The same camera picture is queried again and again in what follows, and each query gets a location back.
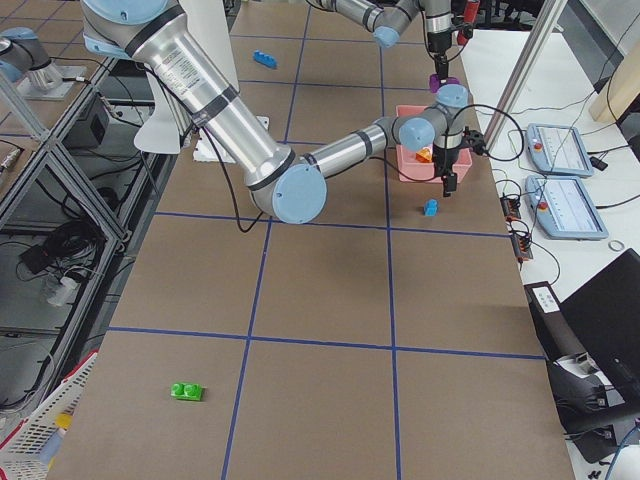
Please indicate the lower blue teach pendant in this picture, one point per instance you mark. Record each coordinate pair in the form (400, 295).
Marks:
(562, 207)

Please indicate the red bottle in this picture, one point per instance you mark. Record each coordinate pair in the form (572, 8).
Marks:
(465, 32)

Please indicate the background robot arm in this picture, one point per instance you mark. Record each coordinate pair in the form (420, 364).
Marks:
(25, 61)

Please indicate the purple toy block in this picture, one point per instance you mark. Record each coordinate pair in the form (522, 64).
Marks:
(435, 82)

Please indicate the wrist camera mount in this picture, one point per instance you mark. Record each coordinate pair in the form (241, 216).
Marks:
(474, 140)

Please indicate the green toy block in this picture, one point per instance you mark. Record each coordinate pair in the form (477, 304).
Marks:
(186, 391)

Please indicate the blue teach pendant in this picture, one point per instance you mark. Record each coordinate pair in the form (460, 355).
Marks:
(557, 150)
(562, 207)

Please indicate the white wire basket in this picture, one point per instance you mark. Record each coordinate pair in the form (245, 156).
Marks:
(29, 450)

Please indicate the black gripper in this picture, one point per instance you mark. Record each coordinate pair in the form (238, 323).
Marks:
(439, 43)
(444, 161)

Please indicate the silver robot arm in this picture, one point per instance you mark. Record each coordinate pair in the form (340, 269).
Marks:
(290, 94)
(442, 28)

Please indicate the aluminium frame post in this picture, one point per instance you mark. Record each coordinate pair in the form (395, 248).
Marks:
(536, 41)

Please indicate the small blue toy block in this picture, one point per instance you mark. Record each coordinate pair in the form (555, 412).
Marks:
(430, 208)

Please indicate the orange toy block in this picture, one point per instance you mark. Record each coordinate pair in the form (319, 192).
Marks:
(424, 155)

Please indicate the long blue toy block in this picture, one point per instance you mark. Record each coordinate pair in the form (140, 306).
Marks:
(265, 59)

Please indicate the upper blue teach pendant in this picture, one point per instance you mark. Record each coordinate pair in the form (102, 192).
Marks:
(557, 150)

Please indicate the orange black usb hub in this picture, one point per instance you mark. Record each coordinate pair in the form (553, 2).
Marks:
(519, 232)

